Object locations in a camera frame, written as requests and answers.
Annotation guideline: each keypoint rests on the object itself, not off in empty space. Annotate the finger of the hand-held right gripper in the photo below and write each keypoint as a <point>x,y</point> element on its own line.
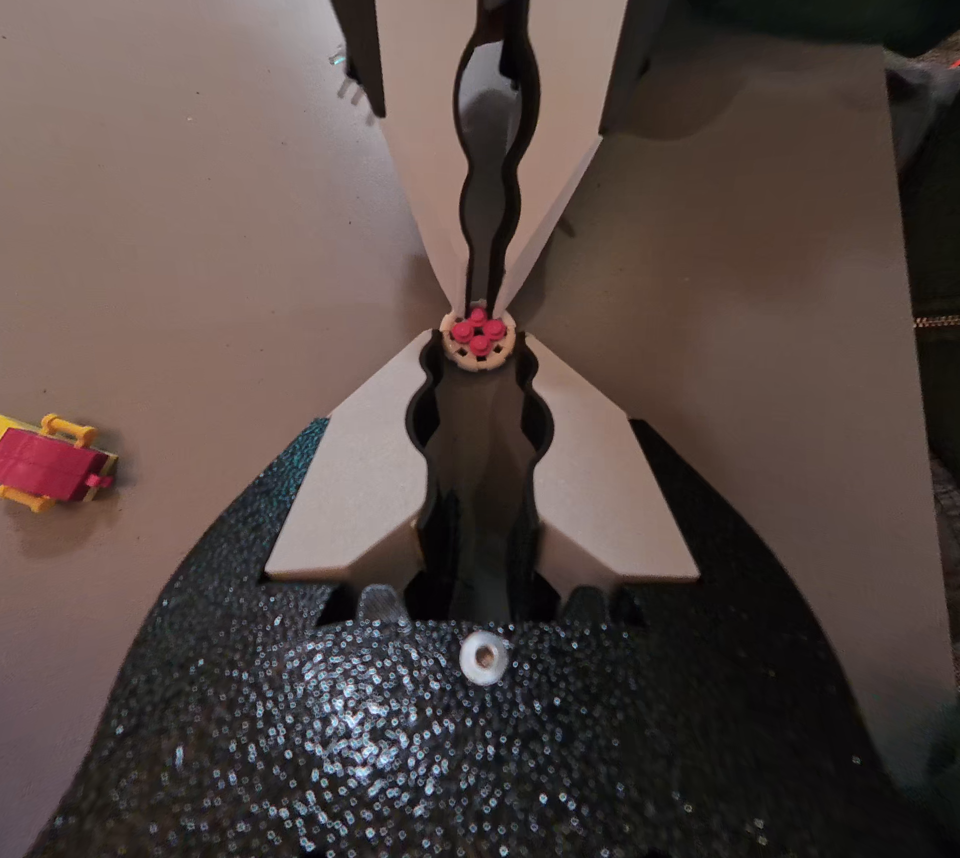
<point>420,71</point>
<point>577,71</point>

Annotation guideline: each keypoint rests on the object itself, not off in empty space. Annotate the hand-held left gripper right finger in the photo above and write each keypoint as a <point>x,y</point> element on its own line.
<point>600,498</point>

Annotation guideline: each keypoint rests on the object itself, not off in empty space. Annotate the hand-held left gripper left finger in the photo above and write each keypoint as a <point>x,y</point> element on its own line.
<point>352,491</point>

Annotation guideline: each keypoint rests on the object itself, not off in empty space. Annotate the round tan and pink lego piece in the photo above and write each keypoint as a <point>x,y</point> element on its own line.
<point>478,341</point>

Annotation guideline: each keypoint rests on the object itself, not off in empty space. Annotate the yellow and magenta lego assembly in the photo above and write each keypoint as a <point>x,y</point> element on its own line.
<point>45,464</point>

